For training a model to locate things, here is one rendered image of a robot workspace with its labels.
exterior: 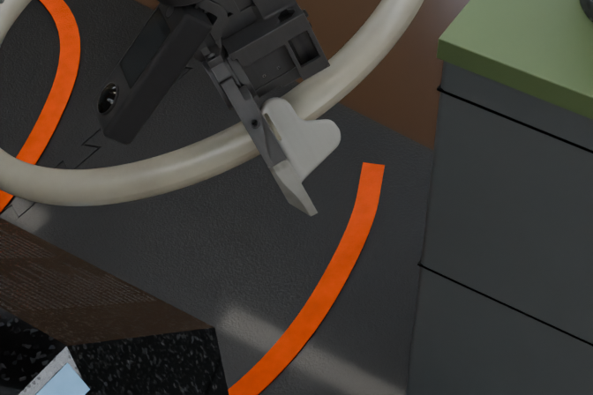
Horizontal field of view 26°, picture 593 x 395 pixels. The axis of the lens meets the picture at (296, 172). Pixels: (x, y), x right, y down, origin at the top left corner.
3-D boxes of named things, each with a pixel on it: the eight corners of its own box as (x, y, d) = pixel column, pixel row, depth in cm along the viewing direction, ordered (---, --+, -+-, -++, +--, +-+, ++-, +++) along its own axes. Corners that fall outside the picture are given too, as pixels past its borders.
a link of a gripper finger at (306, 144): (371, 186, 94) (310, 75, 93) (301, 226, 94) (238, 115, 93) (368, 183, 97) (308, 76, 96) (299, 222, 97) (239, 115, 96)
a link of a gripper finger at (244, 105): (288, 159, 92) (227, 51, 91) (268, 169, 92) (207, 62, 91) (286, 156, 97) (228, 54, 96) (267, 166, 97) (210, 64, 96)
